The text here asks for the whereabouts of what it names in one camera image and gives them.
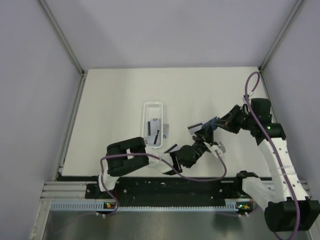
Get diamond print silver card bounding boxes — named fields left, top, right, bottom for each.
left=162, top=124, right=170, bottom=139

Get grey slotted cable duct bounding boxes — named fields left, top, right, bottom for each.
left=50, top=201, right=254, bottom=213

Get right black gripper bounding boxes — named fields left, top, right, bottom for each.
left=213, top=104, right=256, bottom=134

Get silver card near holder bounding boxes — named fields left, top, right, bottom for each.
left=187, top=122, right=203, bottom=135

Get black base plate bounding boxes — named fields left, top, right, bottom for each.
left=84, top=176, right=263, bottom=207

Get white plastic basket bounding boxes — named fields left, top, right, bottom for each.
left=142, top=102, right=164, bottom=149

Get lower cards in basket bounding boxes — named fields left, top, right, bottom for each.
left=144, top=132, right=162, bottom=146

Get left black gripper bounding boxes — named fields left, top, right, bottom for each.
left=186, top=125, right=214, bottom=169

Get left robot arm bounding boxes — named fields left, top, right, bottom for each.
left=96, top=124, right=217, bottom=199

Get right aluminium frame post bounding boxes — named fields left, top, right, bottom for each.
left=258, top=0, right=307, bottom=73

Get left aluminium frame post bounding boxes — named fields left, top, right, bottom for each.
left=36, top=0, right=85, bottom=76

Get blue card holder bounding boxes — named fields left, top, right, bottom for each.
left=201, top=120, right=217, bottom=132

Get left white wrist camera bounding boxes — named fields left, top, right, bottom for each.
left=204, top=142, right=226, bottom=155

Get cards in basket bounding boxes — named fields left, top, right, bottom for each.
left=146, top=118, right=161, bottom=136
left=144, top=132, right=162, bottom=146

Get upper cards in basket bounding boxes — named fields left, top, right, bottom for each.
left=146, top=118, right=161, bottom=136

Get silver card black stripe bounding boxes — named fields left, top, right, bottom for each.
left=164, top=144, right=180, bottom=154

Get aluminium frame post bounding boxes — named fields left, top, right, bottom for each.
left=258, top=0, right=307, bottom=73
left=36, top=0, right=85, bottom=76

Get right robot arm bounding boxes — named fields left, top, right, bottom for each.
left=213, top=98, right=320, bottom=233

